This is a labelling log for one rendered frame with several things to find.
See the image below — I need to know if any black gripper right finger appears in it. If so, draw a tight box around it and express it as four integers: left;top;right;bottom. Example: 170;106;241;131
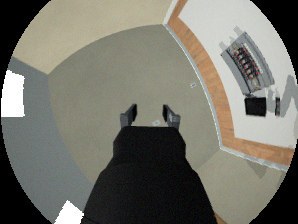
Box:
163;105;181;131

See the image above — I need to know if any grey mounting plate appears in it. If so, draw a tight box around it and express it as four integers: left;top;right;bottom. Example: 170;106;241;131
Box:
220;32;275;96

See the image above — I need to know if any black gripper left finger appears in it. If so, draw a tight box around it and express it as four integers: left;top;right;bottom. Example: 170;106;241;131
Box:
119;104;137;128

